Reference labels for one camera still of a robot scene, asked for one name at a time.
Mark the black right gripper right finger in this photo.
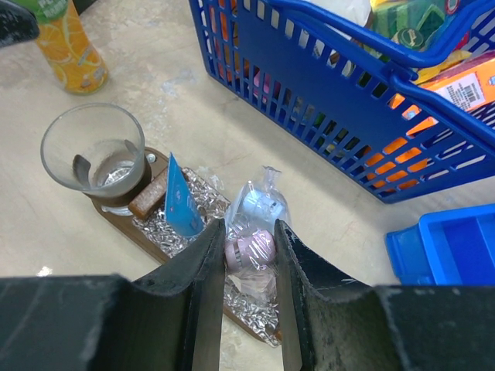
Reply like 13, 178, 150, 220
275, 220, 494, 370

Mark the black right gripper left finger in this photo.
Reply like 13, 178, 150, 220
1, 220, 225, 370

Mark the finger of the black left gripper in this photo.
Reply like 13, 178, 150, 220
0, 3, 40, 48

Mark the pink toothbrush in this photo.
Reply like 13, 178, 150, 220
224, 227, 278, 302

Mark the blue toothpaste tube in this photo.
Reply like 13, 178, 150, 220
165, 153, 204, 238

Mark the white toothbrush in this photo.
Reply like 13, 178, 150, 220
224, 166, 292, 240

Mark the clear plastic cup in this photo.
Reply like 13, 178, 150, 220
40, 103, 149, 198

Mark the oval wooden tray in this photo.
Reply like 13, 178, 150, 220
90, 146, 283, 345

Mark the orange juice bottle green label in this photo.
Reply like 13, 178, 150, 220
36, 1, 108, 95

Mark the blue plastic divided bin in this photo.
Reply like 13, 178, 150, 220
385, 204, 494, 286

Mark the blue plastic shopping basket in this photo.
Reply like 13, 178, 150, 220
189, 1, 494, 204

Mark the yellow snack packet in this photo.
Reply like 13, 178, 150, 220
414, 49, 472, 85

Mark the orange cardboard box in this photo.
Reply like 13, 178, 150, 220
401, 57, 495, 121

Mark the green glass bottle gold cap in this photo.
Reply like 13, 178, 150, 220
391, 28, 425, 50

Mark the green sponge pack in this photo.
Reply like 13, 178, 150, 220
370, 0, 463, 50

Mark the white crumpled paper bag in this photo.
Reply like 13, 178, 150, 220
311, 0, 372, 26

